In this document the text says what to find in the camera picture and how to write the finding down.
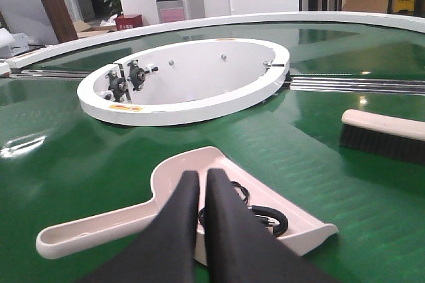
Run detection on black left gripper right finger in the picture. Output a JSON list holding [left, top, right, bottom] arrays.
[[205, 168, 336, 282]]

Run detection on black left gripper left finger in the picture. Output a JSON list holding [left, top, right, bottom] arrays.
[[77, 171, 200, 282]]

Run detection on thick black cable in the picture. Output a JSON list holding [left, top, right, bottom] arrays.
[[197, 205, 289, 238]]

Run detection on thin black cable loop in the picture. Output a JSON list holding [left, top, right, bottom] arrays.
[[230, 181, 250, 204]]

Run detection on pink plastic dustpan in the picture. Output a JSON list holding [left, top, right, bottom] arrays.
[[35, 146, 338, 259]]

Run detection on pink hand broom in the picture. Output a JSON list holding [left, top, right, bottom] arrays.
[[339, 109, 424, 165]]

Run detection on chrome conveyor rollers right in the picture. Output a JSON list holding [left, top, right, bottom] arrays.
[[289, 76, 424, 95]]

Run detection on chrome conveyor rollers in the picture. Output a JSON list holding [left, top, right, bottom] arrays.
[[9, 69, 92, 80], [289, 76, 424, 95]]

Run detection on chrome conveyor rollers left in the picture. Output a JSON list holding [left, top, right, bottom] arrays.
[[9, 69, 92, 80]]

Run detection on white outer conveyor rim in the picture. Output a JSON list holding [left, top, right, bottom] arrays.
[[1, 11, 424, 80]]

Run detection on left black bearing block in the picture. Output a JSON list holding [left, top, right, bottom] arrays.
[[106, 70, 131, 103]]

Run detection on black bearing block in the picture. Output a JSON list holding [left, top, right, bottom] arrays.
[[128, 60, 159, 91], [106, 70, 131, 103]]

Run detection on right black bearing block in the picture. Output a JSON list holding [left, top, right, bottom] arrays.
[[128, 60, 159, 91]]

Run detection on red box on floor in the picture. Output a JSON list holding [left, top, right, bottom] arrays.
[[114, 15, 143, 31]]

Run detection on cardboard box on floor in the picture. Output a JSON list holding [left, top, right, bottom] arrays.
[[73, 20, 117, 39]]

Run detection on brown wooden pillar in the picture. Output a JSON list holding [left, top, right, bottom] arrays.
[[41, 0, 78, 43]]

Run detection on white inner conveyor ring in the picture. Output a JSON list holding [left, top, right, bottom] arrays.
[[76, 37, 291, 128]]

